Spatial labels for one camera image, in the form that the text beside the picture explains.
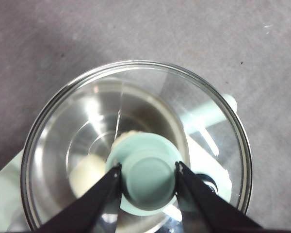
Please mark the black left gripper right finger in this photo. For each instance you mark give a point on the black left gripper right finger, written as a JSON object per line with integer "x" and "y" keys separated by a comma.
{"x": 208, "y": 206}

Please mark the mint green breakfast machine base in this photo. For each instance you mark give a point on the mint green breakfast machine base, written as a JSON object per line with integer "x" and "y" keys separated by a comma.
{"x": 13, "y": 162}

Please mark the glass pot lid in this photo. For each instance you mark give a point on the glass pot lid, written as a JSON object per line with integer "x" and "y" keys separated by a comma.
{"x": 148, "y": 174}

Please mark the pleated bun with green dots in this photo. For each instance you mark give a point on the pleated bun with green dots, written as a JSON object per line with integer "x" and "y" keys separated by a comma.
{"x": 126, "y": 136}

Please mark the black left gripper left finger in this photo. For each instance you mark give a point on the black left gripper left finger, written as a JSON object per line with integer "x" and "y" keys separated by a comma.
{"x": 87, "y": 204}

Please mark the smooth white steamed bun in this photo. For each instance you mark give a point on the smooth white steamed bun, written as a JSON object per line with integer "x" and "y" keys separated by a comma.
{"x": 87, "y": 174}

